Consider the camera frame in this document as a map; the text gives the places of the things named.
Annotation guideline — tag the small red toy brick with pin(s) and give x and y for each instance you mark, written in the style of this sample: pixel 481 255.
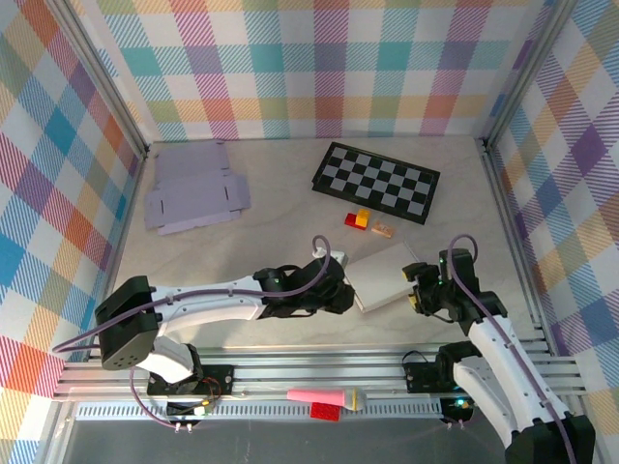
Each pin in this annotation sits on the small red toy brick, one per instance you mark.
pixel 348 220

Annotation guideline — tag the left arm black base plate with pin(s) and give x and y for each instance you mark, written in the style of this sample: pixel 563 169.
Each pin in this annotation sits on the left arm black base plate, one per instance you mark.
pixel 217 382

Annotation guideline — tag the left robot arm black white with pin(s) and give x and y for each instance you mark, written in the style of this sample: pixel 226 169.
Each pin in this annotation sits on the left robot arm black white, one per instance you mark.
pixel 203 304

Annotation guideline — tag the pink toy microphone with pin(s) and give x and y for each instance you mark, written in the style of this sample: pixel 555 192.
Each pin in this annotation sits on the pink toy microphone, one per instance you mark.
pixel 319 397

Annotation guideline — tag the aluminium frame post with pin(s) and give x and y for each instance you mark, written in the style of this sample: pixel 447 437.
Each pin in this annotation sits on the aluminium frame post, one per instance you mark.
pixel 527 67
pixel 97 72

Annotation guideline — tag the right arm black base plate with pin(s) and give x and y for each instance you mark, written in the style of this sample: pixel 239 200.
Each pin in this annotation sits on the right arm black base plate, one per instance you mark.
pixel 421 379

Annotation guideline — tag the yellow toy brick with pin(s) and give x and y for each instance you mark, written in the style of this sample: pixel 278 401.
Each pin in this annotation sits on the yellow toy brick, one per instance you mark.
pixel 360 215

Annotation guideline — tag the wide aluminium frame rail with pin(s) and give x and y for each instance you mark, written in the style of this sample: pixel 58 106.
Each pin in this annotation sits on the wide aluminium frame rail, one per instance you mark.
pixel 314 372

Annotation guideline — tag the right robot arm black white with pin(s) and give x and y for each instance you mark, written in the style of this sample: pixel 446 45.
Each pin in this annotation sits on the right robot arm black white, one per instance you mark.
pixel 503 367

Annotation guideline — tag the black grey chessboard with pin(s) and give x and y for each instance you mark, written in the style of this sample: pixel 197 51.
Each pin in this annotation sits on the black grey chessboard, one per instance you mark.
pixel 387 179

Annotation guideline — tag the large red toy brick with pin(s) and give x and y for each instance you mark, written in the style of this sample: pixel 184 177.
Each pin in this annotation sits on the large red toy brick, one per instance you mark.
pixel 325 412

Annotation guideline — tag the lilac paper box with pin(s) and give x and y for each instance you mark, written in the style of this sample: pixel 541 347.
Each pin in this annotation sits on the lilac paper box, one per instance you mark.
pixel 193 183

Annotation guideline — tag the narrow aluminium frame rail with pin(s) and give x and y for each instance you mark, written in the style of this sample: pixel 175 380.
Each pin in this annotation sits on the narrow aluminium frame rail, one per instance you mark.
pixel 130 193
pixel 508 227

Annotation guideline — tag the white paper box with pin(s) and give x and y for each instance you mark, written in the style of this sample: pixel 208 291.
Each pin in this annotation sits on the white paper box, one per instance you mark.
pixel 382 280

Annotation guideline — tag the pinkish wooden block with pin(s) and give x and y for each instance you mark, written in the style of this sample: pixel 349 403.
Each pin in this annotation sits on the pinkish wooden block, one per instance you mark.
pixel 382 228

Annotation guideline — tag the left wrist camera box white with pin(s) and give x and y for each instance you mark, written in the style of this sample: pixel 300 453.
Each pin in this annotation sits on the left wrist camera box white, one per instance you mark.
pixel 336 257

